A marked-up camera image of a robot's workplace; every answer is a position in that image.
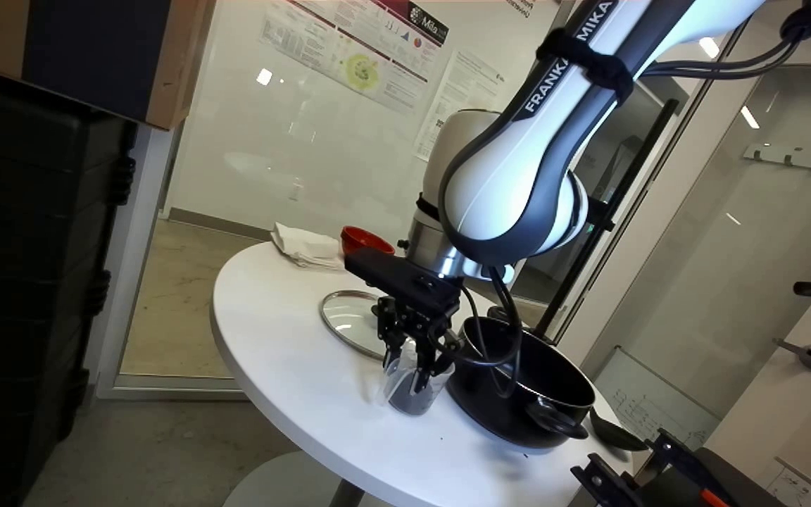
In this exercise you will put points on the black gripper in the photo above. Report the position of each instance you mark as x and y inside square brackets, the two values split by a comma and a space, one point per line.
[422, 303]

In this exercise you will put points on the white folded cloth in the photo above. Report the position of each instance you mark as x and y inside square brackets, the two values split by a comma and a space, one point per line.
[306, 246]

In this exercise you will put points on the clear plastic measuring jug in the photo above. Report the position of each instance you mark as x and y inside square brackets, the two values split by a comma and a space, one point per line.
[416, 383]

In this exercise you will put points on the wall coat hook rail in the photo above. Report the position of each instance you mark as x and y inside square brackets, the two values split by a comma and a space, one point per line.
[802, 159]

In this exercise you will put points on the white paper notice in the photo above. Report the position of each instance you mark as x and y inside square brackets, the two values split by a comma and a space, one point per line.
[467, 100]

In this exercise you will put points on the white table pedestal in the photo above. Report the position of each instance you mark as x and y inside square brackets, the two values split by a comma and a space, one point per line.
[282, 482]

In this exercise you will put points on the glass pot lid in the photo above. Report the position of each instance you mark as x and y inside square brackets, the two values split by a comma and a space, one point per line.
[351, 320]

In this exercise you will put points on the red bowl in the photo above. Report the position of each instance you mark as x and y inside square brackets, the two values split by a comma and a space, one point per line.
[368, 244]

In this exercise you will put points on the large cardboard box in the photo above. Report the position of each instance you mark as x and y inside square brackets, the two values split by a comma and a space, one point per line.
[185, 56]

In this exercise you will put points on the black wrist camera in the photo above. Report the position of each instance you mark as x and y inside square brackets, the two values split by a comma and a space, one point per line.
[395, 272]

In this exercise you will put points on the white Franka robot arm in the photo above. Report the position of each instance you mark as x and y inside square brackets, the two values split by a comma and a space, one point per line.
[529, 159]

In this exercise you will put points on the black cabinet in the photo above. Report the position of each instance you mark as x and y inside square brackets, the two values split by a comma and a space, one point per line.
[20, 283]

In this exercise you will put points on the black cooking pot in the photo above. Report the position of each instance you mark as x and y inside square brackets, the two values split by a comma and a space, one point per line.
[529, 383]

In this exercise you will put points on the wall poster red band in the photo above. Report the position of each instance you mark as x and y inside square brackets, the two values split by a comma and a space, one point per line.
[360, 46]

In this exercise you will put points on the dark coffee beans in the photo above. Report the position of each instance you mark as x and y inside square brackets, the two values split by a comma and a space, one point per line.
[412, 396]

